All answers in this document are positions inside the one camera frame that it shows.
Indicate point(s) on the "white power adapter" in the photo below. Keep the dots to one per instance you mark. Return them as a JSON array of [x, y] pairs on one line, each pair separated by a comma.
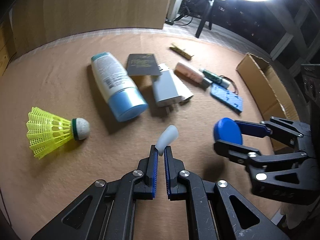
[[168, 89]]

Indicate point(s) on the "black power strip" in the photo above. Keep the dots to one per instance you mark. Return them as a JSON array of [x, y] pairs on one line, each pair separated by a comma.
[[169, 22]]

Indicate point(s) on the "blue round lid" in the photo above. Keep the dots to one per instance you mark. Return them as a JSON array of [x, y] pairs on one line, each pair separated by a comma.
[[227, 129]]

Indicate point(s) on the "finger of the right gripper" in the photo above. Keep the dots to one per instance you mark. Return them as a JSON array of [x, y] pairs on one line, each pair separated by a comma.
[[282, 130], [248, 156]]

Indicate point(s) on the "white blue lotion bottle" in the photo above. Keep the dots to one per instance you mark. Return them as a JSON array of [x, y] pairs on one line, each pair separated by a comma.
[[117, 88]]

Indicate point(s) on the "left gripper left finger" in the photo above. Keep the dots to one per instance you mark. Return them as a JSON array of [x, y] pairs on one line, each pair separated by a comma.
[[106, 210]]

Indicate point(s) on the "cardboard box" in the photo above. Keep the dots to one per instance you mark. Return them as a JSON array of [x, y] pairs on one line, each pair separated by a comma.
[[269, 93]]

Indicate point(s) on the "wooden clothespin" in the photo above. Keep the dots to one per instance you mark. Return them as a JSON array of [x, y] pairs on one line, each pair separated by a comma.
[[181, 51]]

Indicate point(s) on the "pink lip balm tube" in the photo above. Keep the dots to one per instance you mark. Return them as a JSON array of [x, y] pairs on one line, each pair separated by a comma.
[[193, 74]]

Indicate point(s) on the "wooden cabinet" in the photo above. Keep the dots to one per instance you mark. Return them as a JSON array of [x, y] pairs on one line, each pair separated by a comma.
[[38, 22]]

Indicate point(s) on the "blue plastic plate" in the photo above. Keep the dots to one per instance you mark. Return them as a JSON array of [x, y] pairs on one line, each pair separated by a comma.
[[228, 98]]

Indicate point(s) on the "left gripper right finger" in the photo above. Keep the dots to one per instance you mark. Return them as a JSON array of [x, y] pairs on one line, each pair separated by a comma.
[[215, 210]]

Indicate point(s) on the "green white tube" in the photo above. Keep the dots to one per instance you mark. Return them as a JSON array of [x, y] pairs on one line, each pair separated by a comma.
[[217, 79]]

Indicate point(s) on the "dark booklet card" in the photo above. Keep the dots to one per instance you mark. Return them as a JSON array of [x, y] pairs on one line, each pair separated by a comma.
[[142, 65]]

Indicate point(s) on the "yellow shuttlecock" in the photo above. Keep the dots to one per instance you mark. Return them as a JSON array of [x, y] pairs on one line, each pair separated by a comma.
[[47, 132]]

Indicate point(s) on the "small white plastic cap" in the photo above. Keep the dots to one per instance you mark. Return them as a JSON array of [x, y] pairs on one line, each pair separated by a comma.
[[166, 138]]

